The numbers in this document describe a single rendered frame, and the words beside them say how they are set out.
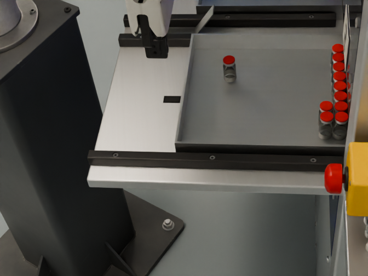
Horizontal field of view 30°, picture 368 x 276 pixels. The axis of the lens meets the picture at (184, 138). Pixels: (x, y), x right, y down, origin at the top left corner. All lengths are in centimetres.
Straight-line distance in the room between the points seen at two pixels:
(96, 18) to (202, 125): 172
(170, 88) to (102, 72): 138
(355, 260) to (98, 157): 42
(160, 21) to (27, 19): 57
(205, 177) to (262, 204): 105
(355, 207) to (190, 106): 38
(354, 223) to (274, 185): 13
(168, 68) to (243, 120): 19
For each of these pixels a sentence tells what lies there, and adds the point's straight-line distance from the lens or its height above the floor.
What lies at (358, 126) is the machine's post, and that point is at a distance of 93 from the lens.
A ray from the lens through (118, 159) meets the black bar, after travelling 109.
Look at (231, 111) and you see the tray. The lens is 116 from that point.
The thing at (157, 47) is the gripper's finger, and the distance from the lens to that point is 99.
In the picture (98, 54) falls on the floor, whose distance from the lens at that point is 265.
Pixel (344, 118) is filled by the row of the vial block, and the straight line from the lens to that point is 109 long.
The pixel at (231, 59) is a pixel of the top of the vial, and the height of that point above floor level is 93.
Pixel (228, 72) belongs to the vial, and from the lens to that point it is 119.
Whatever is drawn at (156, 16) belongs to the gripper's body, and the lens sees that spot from 91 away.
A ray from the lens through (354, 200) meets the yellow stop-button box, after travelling 91.
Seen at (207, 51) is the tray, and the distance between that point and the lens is 127.
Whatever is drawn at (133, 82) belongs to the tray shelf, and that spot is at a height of 88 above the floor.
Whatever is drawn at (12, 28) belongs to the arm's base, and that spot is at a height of 87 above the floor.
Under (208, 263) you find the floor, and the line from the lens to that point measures 201.
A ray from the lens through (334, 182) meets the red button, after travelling 91.
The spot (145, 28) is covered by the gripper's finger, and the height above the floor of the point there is 114.
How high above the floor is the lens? 173
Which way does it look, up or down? 49 degrees down
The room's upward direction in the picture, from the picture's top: 8 degrees counter-clockwise
